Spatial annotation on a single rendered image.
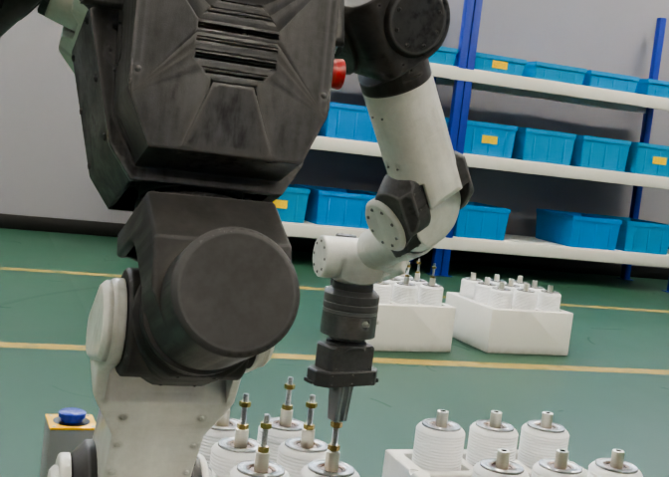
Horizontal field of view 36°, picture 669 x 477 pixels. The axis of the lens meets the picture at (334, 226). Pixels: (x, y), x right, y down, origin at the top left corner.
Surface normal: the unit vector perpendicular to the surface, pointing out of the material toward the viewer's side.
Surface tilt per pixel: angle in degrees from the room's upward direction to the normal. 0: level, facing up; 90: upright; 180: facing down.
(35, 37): 90
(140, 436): 120
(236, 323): 70
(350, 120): 93
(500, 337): 90
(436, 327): 90
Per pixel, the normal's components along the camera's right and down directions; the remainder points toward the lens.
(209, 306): 0.34, -0.23
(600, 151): 0.33, 0.17
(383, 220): -0.75, 0.50
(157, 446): 0.22, 0.59
